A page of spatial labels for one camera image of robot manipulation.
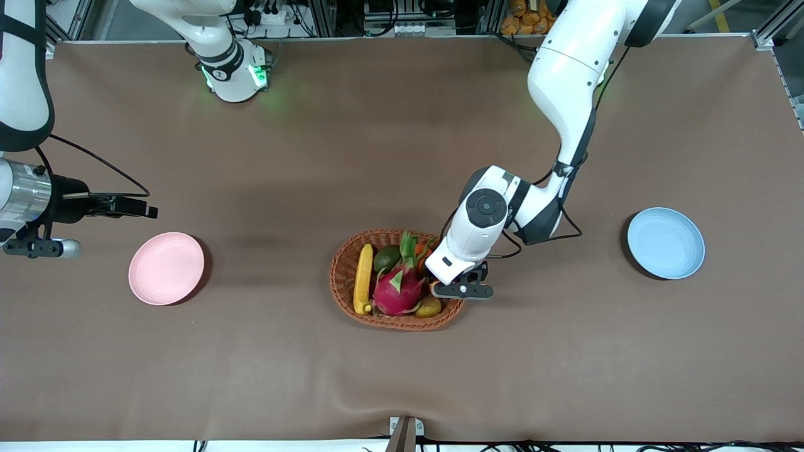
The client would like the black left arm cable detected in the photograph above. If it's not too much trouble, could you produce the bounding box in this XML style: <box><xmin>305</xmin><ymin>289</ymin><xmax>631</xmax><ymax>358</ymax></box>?
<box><xmin>440</xmin><ymin>47</ymin><xmax>632</xmax><ymax>259</ymax></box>

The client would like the pink round plate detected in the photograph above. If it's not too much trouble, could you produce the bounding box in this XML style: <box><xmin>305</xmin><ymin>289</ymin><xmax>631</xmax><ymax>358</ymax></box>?
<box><xmin>128</xmin><ymin>232</ymin><xmax>206</xmax><ymax>306</ymax></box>

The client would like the pink dragon fruit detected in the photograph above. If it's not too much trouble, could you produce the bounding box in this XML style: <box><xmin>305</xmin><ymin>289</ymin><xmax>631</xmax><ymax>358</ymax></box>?
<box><xmin>372</xmin><ymin>231</ymin><xmax>434</xmax><ymax>316</ymax></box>

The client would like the blue round plate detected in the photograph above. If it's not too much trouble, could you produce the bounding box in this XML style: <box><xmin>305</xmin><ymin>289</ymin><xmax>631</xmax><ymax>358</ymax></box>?
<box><xmin>627</xmin><ymin>207</ymin><xmax>706</xmax><ymax>280</ymax></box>

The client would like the aluminium camera post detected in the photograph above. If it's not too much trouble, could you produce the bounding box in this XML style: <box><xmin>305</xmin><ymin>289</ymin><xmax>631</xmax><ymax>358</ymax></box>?
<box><xmin>388</xmin><ymin>416</ymin><xmax>425</xmax><ymax>452</ymax></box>

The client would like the white power strip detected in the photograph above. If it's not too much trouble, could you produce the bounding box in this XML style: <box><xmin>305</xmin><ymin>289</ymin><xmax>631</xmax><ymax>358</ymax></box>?
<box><xmin>248</xmin><ymin>5</ymin><xmax>296</xmax><ymax>26</ymax></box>

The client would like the aluminium frame profile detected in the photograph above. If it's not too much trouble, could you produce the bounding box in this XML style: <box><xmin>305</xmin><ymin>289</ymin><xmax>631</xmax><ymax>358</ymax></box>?
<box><xmin>307</xmin><ymin>0</ymin><xmax>338</xmax><ymax>37</ymax></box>

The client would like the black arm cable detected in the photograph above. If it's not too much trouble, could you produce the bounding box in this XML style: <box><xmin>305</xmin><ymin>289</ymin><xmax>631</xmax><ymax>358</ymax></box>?
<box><xmin>440</xmin><ymin>47</ymin><xmax>632</xmax><ymax>259</ymax></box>
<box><xmin>35</xmin><ymin>134</ymin><xmax>151</xmax><ymax>198</ymax></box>

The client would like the yellow banana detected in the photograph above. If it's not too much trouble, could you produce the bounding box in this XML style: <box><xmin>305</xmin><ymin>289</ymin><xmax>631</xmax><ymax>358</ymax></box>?
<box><xmin>353</xmin><ymin>244</ymin><xmax>375</xmax><ymax>315</ymax></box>

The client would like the dark green avocado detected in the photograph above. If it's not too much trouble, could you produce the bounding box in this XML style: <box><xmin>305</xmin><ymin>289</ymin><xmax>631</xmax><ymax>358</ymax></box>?
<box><xmin>373</xmin><ymin>245</ymin><xmax>403</xmax><ymax>273</ymax></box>

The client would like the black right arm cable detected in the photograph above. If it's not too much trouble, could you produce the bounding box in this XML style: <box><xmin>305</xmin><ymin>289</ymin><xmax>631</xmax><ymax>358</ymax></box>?
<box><xmin>35</xmin><ymin>134</ymin><xmax>151</xmax><ymax>198</ymax></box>

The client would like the orange snack packet pile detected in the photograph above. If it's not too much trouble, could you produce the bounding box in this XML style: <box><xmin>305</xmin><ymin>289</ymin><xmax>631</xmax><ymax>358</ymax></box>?
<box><xmin>501</xmin><ymin>0</ymin><xmax>555</xmax><ymax>36</ymax></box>

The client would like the brown table mat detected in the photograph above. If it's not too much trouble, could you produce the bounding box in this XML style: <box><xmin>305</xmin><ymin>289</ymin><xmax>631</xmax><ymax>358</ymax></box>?
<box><xmin>0</xmin><ymin>35</ymin><xmax>804</xmax><ymax>443</ymax></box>

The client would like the brown wicker basket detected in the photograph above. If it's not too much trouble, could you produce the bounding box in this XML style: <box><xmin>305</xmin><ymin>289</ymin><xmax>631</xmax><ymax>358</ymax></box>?
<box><xmin>329</xmin><ymin>229</ymin><xmax>465</xmax><ymax>331</ymax></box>

